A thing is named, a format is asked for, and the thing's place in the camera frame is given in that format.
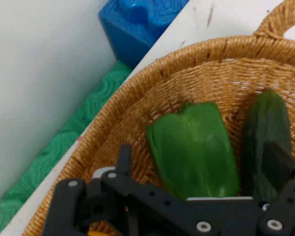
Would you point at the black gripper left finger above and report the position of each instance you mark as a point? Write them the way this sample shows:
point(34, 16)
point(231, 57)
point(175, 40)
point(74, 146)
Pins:
point(142, 194)

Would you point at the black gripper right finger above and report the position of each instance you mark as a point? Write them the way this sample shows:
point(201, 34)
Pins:
point(287, 196)

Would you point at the yellow bell pepper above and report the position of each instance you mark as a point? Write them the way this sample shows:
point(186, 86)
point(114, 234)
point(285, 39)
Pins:
point(96, 233)

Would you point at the green bell pepper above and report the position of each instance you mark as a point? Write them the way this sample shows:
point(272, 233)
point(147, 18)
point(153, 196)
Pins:
point(191, 152)

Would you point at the dark green cucumber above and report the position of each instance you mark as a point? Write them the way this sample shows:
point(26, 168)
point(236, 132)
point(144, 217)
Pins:
point(263, 123)

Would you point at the green foam mat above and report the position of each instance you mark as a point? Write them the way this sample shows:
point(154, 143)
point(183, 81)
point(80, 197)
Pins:
point(64, 137)

